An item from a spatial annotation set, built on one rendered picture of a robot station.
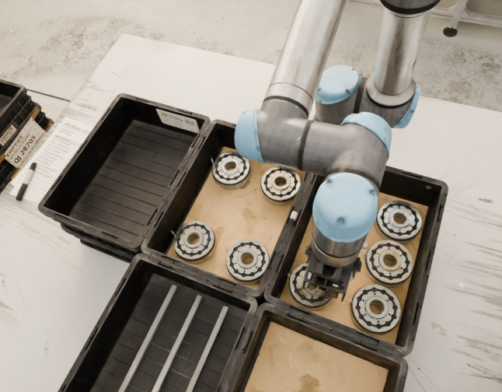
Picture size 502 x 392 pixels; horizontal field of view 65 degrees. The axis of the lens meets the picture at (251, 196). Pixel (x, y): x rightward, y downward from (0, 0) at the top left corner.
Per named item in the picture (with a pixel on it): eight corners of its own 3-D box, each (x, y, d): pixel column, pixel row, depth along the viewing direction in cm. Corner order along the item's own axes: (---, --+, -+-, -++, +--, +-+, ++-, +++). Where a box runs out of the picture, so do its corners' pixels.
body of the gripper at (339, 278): (301, 289, 70) (301, 267, 59) (314, 245, 74) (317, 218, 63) (343, 303, 68) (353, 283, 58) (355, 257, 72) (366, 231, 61)
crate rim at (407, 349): (321, 152, 99) (322, 147, 97) (447, 187, 92) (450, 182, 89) (261, 302, 83) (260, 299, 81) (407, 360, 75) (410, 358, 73)
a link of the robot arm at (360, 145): (319, 99, 57) (297, 160, 53) (400, 113, 54) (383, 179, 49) (319, 133, 64) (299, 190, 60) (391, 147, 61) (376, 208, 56)
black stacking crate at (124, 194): (134, 119, 124) (120, 93, 114) (219, 144, 116) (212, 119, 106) (60, 229, 108) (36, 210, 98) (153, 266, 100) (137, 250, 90)
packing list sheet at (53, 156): (61, 116, 142) (61, 114, 142) (115, 131, 136) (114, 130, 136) (4, 191, 129) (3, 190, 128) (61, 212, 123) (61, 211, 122)
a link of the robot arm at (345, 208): (388, 173, 48) (373, 236, 44) (373, 213, 58) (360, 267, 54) (325, 158, 50) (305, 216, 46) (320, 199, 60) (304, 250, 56)
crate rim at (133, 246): (122, 97, 115) (119, 91, 113) (214, 123, 107) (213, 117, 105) (40, 213, 99) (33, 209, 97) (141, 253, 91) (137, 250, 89)
